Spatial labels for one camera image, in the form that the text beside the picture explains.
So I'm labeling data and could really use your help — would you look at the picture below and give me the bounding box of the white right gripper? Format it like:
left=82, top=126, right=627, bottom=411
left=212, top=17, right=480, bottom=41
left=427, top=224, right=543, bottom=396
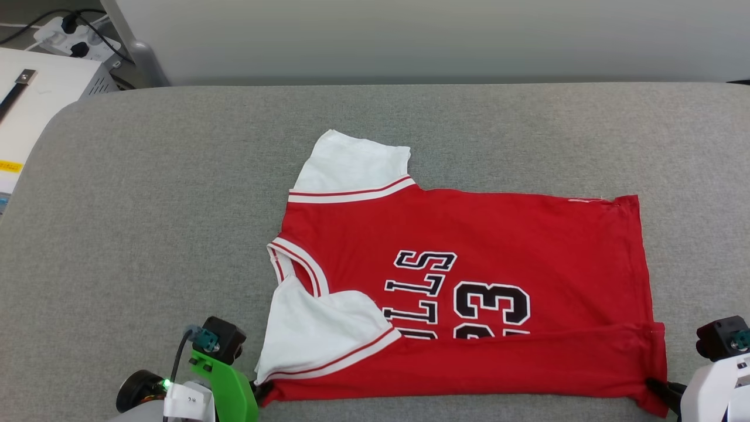
left=645, top=354, right=750, bottom=422

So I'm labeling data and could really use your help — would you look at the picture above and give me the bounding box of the black power cable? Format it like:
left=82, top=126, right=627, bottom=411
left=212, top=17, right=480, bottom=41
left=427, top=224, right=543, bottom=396
left=0, top=8, right=137, bottom=66

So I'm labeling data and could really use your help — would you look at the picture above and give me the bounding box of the white equipment box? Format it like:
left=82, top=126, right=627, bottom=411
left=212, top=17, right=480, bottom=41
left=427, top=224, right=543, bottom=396
left=0, top=47, right=121, bottom=215

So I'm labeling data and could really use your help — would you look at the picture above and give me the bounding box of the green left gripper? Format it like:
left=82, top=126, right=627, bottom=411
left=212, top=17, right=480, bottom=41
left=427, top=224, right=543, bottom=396
left=116, top=349, right=277, bottom=422

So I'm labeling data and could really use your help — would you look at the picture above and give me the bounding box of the white paper tag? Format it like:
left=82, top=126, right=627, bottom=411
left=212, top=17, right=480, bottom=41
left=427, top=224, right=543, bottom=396
left=163, top=383, right=213, bottom=420

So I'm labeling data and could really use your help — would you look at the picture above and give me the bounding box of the black strap handle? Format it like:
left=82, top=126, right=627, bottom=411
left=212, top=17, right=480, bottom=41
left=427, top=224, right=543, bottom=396
left=0, top=69, right=38, bottom=122

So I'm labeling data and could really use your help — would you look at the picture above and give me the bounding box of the white power strip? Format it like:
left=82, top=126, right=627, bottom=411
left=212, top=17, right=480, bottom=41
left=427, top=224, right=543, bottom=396
left=33, top=16, right=121, bottom=64

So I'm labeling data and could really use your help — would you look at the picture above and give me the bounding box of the red white Bulls jersey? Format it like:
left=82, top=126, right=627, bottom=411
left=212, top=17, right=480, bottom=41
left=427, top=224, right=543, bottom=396
left=254, top=129, right=669, bottom=418

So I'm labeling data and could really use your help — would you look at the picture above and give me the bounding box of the white partition panel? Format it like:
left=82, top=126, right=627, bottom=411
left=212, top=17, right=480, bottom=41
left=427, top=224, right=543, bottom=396
left=100, top=0, right=750, bottom=88

